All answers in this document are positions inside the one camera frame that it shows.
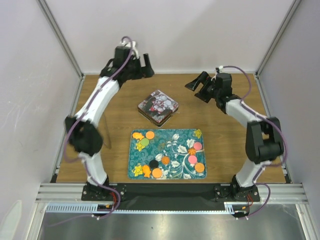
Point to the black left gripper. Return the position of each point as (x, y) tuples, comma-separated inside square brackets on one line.
[(145, 72)]

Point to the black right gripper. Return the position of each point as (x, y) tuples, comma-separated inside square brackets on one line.
[(203, 77)]

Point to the gold tin lid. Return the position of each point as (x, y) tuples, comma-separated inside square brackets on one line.
[(158, 101)]

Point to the gold cookie tin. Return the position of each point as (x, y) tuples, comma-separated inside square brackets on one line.
[(157, 118)]

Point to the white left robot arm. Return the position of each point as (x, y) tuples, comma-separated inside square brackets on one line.
[(82, 128)]

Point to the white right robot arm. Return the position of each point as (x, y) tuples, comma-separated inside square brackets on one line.
[(264, 141)]

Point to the pink sandwich cookie upper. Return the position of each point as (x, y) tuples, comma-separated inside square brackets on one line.
[(197, 146)]

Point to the pink sandwich cookie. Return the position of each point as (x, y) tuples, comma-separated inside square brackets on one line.
[(192, 159), (197, 146)]

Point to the orange dotted cookie top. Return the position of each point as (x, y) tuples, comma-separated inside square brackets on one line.
[(150, 135)]

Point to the orange dotted cookie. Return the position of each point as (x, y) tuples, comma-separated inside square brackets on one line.
[(150, 135), (199, 167), (157, 173)]

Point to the orange fish cookie top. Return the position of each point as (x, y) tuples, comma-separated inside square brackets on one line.
[(138, 136)]

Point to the orange fish cookie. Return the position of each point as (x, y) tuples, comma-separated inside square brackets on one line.
[(146, 171), (138, 136)]

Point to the orange flower cookie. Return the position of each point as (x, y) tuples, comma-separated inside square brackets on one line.
[(192, 151)]

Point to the pink sandwich cookie lower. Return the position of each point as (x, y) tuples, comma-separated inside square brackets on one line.
[(192, 159)]

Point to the orange dotted cookie right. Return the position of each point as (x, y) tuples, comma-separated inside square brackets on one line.
[(199, 167)]

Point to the teal floral tray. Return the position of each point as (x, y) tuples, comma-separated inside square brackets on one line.
[(173, 143)]

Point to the orange swirl cookie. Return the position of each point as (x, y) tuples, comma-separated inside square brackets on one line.
[(165, 160)]

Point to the black sandwich cookie lower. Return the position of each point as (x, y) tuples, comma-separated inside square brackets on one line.
[(153, 164)]

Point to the orange fish cookie bottom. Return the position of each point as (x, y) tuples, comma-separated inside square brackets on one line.
[(146, 171)]

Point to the orange dotted cookie bottom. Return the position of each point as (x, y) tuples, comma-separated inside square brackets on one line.
[(157, 173)]

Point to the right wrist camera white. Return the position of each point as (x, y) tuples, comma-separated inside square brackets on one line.
[(218, 70)]

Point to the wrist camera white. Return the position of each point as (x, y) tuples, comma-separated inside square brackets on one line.
[(218, 70), (131, 45)]

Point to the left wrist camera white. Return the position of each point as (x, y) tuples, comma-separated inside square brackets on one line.
[(131, 45)]

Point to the white cable duct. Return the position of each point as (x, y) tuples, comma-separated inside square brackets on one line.
[(95, 208)]

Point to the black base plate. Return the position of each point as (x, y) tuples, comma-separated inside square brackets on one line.
[(181, 196)]

